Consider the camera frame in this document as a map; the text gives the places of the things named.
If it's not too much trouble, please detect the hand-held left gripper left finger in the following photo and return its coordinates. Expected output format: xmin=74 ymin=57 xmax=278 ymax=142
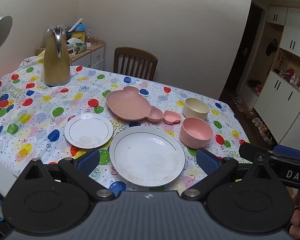
xmin=16 ymin=148 xmax=116 ymax=202

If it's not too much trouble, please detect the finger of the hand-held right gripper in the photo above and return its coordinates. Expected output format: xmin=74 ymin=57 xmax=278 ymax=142
xmin=239 ymin=142 xmax=300 ymax=164

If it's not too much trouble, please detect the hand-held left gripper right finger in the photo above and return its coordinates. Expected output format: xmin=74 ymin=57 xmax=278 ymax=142
xmin=180 ymin=147 xmax=283 ymax=202

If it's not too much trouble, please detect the pink bowl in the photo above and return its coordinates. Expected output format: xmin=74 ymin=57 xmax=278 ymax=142
xmin=179 ymin=117 xmax=214 ymax=148

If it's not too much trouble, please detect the small white plate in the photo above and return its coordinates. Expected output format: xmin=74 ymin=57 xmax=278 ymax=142
xmin=64 ymin=113 xmax=114 ymax=149

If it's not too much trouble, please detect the cream bowl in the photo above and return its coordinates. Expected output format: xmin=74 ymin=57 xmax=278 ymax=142
xmin=182 ymin=97 xmax=210 ymax=120

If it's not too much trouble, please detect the large white plate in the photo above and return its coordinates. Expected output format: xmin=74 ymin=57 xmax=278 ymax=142
xmin=109 ymin=126 xmax=186 ymax=187

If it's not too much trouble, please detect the pink heart-shaped dish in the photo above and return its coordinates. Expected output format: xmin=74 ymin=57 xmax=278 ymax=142
xmin=163 ymin=110 xmax=182 ymax=125

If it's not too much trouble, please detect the pink bear-shaped plate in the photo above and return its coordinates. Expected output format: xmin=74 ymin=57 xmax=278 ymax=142
xmin=106 ymin=86 xmax=163 ymax=123

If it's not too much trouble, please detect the person's right hand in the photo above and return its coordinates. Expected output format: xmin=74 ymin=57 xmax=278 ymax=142
xmin=289 ymin=194 xmax=300 ymax=240

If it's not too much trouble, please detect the row of shoes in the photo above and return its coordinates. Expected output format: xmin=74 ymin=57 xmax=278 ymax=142
xmin=232 ymin=95 xmax=275 ymax=145

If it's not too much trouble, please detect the balloon printed tablecloth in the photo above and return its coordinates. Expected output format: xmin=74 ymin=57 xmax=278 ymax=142
xmin=0 ymin=55 xmax=250 ymax=193

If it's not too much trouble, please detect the row of shelf ornaments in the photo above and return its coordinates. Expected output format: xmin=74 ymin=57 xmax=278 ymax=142
xmin=274 ymin=66 xmax=300 ymax=92

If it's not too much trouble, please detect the gold thermos jug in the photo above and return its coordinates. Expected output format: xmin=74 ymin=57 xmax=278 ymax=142
xmin=43 ymin=24 xmax=72 ymax=87

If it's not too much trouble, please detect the black hanging bag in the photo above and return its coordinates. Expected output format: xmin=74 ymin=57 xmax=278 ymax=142
xmin=266 ymin=38 xmax=278 ymax=57

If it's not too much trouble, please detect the white drawer side cabinet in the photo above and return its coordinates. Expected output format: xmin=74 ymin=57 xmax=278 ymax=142
xmin=36 ymin=40 xmax=106 ymax=70

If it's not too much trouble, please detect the dark door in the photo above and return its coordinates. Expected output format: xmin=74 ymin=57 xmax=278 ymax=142
xmin=236 ymin=2 xmax=265 ymax=95

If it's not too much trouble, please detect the green patterned tissue box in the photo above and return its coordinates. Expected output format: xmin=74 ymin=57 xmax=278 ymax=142
xmin=66 ymin=38 xmax=87 ymax=53

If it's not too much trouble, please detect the brown wooden chair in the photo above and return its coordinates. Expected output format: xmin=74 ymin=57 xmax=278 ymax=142
xmin=113 ymin=47 xmax=158 ymax=81

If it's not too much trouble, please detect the yellow storage box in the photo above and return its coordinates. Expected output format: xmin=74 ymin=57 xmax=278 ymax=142
xmin=66 ymin=24 xmax=86 ymax=42

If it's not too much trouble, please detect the white tube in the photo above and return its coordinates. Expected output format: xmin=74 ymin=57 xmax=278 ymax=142
xmin=69 ymin=18 xmax=83 ymax=30

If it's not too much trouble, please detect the white wall cabinet unit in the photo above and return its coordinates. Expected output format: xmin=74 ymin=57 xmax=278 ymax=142
xmin=252 ymin=4 xmax=300 ymax=147

